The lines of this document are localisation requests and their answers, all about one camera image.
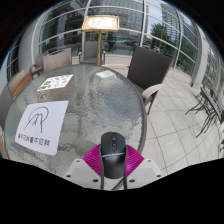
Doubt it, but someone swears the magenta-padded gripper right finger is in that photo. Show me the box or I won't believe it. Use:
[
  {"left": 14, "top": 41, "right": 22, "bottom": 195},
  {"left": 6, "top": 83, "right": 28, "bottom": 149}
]
[{"left": 123, "top": 144, "right": 164, "bottom": 190}]

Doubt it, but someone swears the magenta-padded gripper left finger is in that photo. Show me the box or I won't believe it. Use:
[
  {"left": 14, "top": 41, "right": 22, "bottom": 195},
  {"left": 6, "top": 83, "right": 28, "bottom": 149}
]
[{"left": 63, "top": 143, "right": 105, "bottom": 190}]

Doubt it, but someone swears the black computer mouse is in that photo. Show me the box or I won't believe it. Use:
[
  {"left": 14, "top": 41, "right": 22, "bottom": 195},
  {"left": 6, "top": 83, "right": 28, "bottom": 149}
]
[{"left": 99, "top": 131, "right": 128, "bottom": 180}]

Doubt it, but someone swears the white mouse pad with drawing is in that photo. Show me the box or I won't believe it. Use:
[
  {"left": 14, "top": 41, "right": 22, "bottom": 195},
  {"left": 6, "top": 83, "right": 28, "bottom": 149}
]
[{"left": 14, "top": 100, "right": 70, "bottom": 157}]

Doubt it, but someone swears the black metal folding furniture group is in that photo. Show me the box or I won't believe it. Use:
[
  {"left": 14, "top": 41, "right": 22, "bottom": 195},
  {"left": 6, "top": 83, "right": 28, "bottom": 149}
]
[{"left": 184, "top": 84, "right": 224, "bottom": 144}]

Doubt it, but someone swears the colourful printed menu card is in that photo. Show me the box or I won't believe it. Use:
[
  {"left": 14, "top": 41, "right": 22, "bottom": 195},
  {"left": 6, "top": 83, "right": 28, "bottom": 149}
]
[{"left": 36, "top": 74, "right": 74, "bottom": 92}]

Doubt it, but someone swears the grey wicker armchair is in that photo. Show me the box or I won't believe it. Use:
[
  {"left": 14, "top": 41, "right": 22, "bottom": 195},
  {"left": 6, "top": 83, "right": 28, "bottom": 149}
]
[
  {"left": 29, "top": 49, "right": 46, "bottom": 78},
  {"left": 42, "top": 47, "right": 73, "bottom": 73},
  {"left": 0, "top": 84, "right": 14, "bottom": 129},
  {"left": 78, "top": 40, "right": 106, "bottom": 66}
]

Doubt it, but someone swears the dark brown wicker armchair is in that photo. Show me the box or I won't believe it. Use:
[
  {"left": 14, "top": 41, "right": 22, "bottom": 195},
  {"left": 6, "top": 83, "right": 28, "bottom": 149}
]
[{"left": 126, "top": 45, "right": 174, "bottom": 116}]

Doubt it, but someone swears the wooden slatted bench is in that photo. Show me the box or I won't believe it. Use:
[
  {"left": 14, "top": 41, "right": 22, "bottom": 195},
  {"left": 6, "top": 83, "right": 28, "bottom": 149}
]
[{"left": 7, "top": 68, "right": 33, "bottom": 100}]

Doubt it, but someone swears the gold menu stand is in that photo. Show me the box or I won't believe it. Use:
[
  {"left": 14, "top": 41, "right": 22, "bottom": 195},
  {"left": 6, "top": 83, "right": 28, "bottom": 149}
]
[{"left": 81, "top": 15, "right": 120, "bottom": 67}]

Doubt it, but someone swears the tan round ring coaster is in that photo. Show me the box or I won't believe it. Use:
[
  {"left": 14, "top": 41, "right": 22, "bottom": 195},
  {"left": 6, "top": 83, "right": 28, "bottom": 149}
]
[{"left": 37, "top": 92, "right": 52, "bottom": 103}]

